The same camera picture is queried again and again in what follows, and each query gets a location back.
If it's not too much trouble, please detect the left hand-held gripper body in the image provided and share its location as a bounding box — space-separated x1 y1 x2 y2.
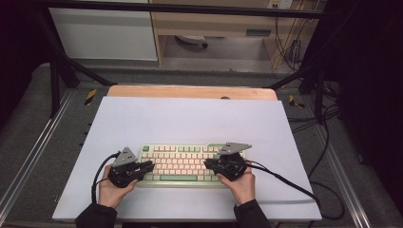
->
107 146 144 189

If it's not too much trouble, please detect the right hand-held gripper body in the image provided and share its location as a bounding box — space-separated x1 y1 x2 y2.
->
218 142 253 182

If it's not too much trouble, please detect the green and cream keyboard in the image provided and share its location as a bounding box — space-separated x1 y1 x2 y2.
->
135 142 250 188

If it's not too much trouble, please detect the person's right hand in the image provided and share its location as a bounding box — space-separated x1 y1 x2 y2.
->
217 161 257 205

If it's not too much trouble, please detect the person's left hand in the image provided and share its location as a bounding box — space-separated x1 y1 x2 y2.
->
98 164 139 209

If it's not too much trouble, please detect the yellow and black tape strip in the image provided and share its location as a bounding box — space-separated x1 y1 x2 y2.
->
84 88 98 106
288 94 306 109

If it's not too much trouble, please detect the black metal stand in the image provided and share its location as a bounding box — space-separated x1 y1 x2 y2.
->
33 6 118 119
267 61 328 125

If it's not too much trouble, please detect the white chair base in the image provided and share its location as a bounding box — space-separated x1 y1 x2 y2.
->
175 34 209 49

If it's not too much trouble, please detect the white cabinet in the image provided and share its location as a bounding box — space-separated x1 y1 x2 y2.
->
48 0 159 62

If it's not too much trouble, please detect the wooden desk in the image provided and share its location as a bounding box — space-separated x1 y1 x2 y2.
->
148 0 328 69

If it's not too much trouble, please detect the dark curtain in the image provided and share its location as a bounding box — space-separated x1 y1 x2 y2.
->
326 0 403 208
0 0 52 123

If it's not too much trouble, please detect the black metal crossbar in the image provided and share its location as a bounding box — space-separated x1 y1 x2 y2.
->
34 0 328 20

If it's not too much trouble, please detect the white power socket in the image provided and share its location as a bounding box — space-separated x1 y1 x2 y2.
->
267 0 293 10

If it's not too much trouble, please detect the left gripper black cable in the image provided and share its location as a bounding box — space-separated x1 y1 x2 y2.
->
90 151 122 204

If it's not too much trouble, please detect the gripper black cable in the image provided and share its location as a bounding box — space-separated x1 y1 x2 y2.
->
244 160 346 221
90 151 122 204

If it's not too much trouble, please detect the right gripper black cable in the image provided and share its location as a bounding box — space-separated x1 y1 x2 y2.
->
244 160 346 221

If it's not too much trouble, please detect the aluminium floor rail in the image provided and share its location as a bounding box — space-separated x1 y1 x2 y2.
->
0 89 76 217
312 123 373 228

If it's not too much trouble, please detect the black floor cable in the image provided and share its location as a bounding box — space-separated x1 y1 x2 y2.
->
286 104 340 179

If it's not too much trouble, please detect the bundle of hanging cables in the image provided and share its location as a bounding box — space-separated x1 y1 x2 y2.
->
274 15 306 73

